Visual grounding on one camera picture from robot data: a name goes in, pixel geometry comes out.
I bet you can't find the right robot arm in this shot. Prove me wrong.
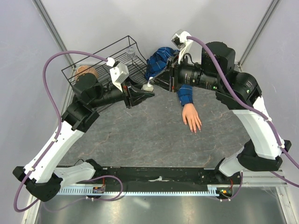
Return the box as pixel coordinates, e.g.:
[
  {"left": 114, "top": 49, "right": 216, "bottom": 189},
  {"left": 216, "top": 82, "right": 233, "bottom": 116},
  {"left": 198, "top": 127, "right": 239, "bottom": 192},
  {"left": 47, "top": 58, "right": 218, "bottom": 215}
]
[{"left": 150, "top": 42, "right": 291, "bottom": 184}]

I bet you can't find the black wire dish rack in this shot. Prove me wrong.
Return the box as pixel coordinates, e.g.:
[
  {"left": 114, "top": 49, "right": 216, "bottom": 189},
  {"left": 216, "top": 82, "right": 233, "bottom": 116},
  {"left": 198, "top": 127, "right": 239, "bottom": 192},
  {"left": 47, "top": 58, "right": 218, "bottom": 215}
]
[{"left": 61, "top": 35, "right": 149, "bottom": 112}]

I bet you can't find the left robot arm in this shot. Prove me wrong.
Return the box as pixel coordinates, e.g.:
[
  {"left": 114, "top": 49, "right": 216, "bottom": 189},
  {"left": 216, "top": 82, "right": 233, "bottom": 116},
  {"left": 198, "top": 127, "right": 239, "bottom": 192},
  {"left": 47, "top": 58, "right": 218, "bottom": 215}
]
[{"left": 13, "top": 72, "right": 155, "bottom": 202}]

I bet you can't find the white nail polish cap brush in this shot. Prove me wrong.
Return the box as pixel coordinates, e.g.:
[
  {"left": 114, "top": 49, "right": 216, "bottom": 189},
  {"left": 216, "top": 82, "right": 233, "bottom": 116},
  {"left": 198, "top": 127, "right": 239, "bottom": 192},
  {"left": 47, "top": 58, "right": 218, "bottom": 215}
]
[{"left": 147, "top": 77, "right": 153, "bottom": 87}]

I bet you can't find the blue slotted cable duct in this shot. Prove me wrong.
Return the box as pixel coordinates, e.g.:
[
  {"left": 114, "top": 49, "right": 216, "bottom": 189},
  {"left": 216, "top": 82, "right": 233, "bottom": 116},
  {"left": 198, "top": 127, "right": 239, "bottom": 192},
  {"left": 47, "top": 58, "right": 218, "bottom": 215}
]
[{"left": 58, "top": 185, "right": 228, "bottom": 196}]

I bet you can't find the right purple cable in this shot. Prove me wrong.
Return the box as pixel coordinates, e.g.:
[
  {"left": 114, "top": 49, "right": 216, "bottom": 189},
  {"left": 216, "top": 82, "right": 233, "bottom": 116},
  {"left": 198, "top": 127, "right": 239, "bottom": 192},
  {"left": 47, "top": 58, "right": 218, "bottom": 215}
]
[{"left": 186, "top": 36, "right": 299, "bottom": 189}]

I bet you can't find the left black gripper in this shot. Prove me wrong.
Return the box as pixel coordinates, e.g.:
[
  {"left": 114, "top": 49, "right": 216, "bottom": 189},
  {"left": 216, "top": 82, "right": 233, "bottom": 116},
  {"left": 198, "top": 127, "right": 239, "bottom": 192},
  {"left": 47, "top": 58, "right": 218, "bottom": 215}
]
[{"left": 91, "top": 75, "right": 156, "bottom": 109}]

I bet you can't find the clear glass cup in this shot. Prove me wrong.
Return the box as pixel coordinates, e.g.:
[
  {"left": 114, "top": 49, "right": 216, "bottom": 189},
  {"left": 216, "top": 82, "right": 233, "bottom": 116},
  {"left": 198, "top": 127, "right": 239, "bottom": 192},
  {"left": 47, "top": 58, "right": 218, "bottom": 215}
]
[{"left": 126, "top": 46, "right": 136, "bottom": 60}]

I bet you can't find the white nail polish bottle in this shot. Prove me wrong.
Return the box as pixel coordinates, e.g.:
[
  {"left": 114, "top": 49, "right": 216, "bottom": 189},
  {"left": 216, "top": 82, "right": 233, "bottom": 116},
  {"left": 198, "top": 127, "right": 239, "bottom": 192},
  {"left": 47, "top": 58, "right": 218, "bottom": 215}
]
[{"left": 142, "top": 84, "right": 154, "bottom": 92}]

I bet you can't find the aluminium frame rail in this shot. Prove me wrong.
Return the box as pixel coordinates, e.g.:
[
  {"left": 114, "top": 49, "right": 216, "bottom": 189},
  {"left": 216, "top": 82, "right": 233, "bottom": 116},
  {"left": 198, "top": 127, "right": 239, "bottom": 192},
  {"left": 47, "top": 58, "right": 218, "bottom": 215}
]
[{"left": 242, "top": 170, "right": 287, "bottom": 187}]

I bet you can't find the purple cable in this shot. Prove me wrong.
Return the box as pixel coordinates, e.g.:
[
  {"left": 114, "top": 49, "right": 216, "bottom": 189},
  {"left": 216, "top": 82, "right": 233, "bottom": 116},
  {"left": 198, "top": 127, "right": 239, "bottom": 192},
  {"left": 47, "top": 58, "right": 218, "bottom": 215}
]
[
  {"left": 186, "top": 36, "right": 299, "bottom": 189},
  {"left": 13, "top": 51, "right": 113, "bottom": 212}
]

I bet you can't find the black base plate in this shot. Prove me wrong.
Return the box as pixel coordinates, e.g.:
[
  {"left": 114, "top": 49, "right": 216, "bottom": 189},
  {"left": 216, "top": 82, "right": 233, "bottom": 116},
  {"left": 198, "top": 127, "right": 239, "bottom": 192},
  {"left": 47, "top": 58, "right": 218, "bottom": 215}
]
[{"left": 75, "top": 166, "right": 242, "bottom": 193}]

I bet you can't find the blue plaid shirt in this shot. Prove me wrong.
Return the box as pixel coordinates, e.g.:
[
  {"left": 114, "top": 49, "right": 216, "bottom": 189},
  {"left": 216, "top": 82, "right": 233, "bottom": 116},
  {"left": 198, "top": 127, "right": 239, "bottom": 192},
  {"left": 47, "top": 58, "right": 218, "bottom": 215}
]
[{"left": 144, "top": 47, "right": 193, "bottom": 106}]

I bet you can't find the brown floral ceramic bowl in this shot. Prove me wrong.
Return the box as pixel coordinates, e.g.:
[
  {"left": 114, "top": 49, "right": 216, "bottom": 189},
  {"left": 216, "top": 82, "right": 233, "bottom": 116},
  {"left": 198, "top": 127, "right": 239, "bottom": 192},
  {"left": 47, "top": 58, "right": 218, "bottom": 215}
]
[{"left": 75, "top": 65, "right": 99, "bottom": 82}]

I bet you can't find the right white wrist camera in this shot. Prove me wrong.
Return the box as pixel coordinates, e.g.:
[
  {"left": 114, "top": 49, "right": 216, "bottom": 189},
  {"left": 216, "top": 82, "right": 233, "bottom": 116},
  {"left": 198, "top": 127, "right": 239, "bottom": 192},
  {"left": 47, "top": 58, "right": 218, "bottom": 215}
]
[{"left": 171, "top": 29, "right": 193, "bottom": 64}]

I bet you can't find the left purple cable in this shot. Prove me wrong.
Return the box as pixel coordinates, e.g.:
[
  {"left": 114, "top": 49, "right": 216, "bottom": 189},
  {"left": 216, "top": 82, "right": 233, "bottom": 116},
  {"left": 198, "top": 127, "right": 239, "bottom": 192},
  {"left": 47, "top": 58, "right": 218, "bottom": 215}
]
[{"left": 13, "top": 51, "right": 113, "bottom": 212}]

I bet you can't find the mannequin hand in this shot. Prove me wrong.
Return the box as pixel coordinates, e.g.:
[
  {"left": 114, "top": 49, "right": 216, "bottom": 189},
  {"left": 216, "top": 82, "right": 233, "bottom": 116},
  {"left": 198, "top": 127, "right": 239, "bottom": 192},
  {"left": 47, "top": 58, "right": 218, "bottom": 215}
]
[{"left": 182, "top": 103, "right": 202, "bottom": 133}]

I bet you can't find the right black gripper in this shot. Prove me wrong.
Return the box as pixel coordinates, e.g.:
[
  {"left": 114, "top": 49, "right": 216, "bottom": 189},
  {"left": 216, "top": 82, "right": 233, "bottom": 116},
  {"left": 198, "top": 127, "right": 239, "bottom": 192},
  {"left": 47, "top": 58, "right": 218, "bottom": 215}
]
[{"left": 149, "top": 52, "right": 221, "bottom": 93}]

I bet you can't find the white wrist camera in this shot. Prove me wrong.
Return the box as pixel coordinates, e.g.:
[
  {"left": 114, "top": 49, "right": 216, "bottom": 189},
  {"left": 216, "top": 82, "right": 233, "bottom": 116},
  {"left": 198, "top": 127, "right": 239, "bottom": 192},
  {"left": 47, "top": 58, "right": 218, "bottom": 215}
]
[
  {"left": 171, "top": 29, "right": 193, "bottom": 64},
  {"left": 110, "top": 62, "right": 129, "bottom": 92}
]

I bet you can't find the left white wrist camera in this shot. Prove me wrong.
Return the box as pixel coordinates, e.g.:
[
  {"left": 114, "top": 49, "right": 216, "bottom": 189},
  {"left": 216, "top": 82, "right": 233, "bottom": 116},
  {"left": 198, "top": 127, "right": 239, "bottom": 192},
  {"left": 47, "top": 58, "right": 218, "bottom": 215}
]
[{"left": 110, "top": 62, "right": 129, "bottom": 92}]

